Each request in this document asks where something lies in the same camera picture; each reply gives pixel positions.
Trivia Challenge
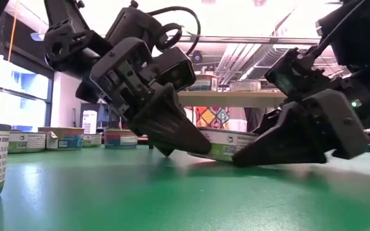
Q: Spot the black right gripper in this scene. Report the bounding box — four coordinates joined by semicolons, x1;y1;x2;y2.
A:
232;69;370;168

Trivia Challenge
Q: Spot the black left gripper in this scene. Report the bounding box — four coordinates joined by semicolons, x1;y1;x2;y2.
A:
90;37;211;157

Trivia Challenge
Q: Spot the blue label salmon can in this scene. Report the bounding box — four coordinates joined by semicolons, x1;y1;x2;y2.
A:
38;126;85;151
103;128;139;150
189;73;220;92

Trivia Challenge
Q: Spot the wooden shelf with black legs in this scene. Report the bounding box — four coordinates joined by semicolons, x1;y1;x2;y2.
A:
148;90;288;150

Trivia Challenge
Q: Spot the dark cloth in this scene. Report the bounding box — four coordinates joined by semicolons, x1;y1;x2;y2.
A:
244;107;271;132

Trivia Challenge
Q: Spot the white cloth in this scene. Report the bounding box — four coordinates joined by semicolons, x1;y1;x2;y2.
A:
229;107;248;132

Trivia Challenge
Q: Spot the colourful patterned cloth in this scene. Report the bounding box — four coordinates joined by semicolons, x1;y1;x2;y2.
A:
193;107;231;130

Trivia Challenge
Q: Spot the dark blue cabinet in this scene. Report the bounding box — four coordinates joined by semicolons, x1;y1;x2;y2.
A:
80;102;121;131

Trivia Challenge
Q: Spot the white air purifier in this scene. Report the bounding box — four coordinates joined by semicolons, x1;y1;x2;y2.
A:
81;110;98;135

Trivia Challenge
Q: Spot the black ceiling spotlight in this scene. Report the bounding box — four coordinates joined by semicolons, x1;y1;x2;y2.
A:
191;50;204;64

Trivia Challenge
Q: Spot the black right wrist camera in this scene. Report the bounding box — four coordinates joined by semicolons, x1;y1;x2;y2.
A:
264;47;308;94

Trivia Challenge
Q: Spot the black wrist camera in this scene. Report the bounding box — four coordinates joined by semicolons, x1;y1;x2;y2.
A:
152;47;197;92
264;47;308;94

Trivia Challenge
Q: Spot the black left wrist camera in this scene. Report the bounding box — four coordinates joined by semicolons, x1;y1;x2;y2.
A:
152;47;197;92

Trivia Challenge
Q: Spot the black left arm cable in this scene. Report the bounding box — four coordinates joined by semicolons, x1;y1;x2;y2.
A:
146;6;202;57

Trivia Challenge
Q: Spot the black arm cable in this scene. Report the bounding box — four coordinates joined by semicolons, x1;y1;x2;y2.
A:
312;0;366;55
146;6;202;57

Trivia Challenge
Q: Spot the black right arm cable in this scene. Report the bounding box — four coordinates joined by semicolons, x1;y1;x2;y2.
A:
312;0;366;55

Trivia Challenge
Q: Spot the window with black frame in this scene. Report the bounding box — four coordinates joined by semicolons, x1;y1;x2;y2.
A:
0;54;56;132

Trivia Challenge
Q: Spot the orange hanging cable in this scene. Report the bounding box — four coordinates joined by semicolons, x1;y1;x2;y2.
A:
7;0;21;62

